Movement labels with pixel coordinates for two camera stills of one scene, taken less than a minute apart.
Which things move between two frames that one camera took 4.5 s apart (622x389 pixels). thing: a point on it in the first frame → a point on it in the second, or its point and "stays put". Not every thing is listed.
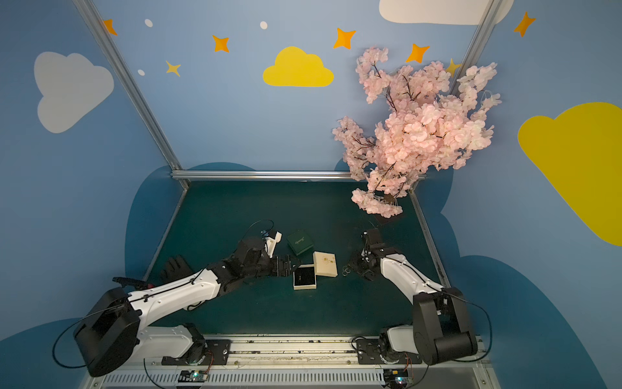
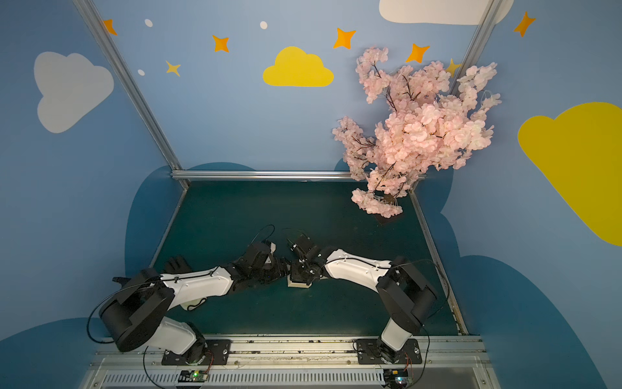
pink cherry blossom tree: [426, 126] stays put
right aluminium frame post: [477, 44] stays put
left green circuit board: [193, 376] stays put
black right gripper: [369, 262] → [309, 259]
